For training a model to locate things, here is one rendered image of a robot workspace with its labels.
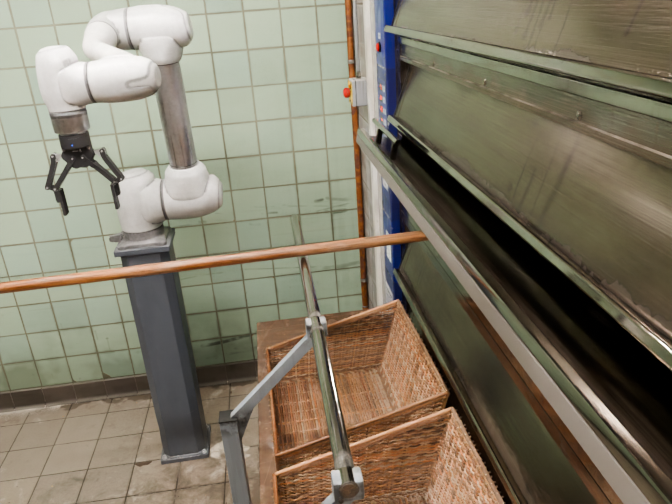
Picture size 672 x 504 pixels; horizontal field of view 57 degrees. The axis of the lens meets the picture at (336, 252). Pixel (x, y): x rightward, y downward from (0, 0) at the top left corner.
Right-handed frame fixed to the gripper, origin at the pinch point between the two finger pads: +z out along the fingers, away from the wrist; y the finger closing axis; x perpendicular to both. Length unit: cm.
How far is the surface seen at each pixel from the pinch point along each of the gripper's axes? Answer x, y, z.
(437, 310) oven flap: 20, -90, 36
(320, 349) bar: 61, -54, 18
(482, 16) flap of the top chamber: 52, -90, -41
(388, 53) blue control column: -28, -90, -30
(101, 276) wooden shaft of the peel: 13.8, -2.1, 15.0
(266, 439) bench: 11, -37, 77
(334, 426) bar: 85, -53, 18
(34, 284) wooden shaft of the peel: 13.6, 14.7, 14.8
